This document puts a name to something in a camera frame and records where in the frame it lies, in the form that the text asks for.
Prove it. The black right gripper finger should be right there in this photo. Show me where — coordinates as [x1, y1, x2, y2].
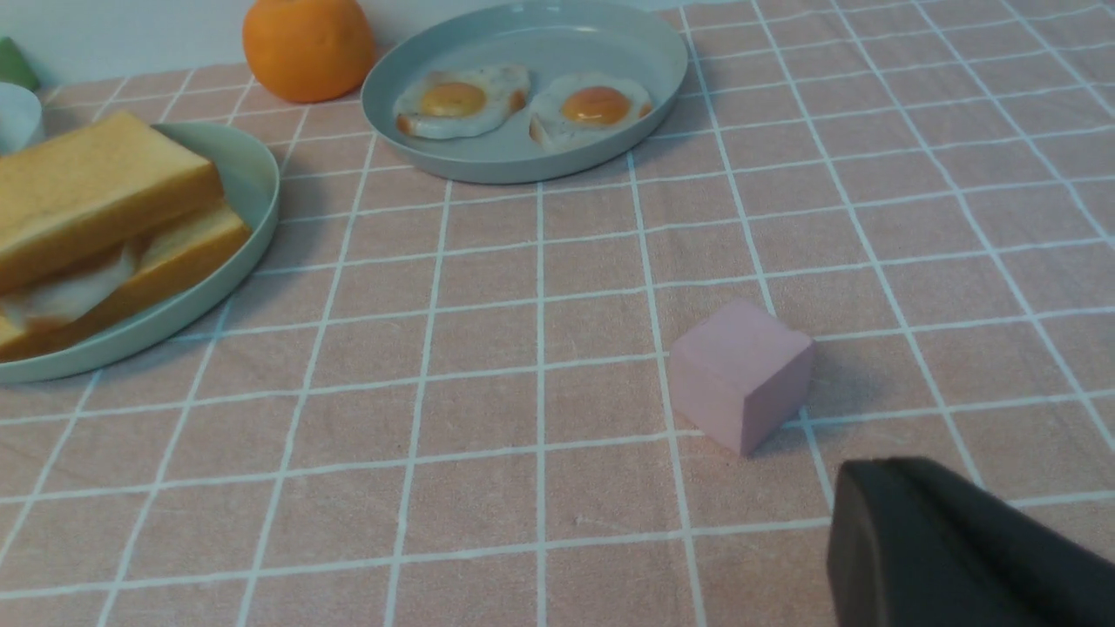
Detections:
[826, 457, 1114, 626]

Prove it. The toast slice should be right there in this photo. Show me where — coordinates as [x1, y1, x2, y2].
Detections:
[1, 110, 226, 293]
[1, 203, 243, 361]

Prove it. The pink cube block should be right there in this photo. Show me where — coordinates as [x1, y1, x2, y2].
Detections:
[666, 299, 816, 456]

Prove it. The pink checked tablecloth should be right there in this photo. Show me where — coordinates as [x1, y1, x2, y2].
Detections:
[3, 1, 1112, 626]

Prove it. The grey plate with eggs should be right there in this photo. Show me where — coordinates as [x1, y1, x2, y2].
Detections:
[360, 1, 689, 184]

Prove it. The teal empty centre plate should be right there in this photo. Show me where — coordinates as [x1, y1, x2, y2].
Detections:
[1, 122, 280, 385]

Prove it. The orange fruit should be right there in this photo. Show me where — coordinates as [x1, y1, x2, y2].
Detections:
[240, 1, 378, 104]

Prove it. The grey plate with toast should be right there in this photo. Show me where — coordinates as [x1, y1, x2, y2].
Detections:
[0, 81, 45, 157]

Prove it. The green cube block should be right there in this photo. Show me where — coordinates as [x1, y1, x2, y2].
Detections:
[0, 36, 41, 91]

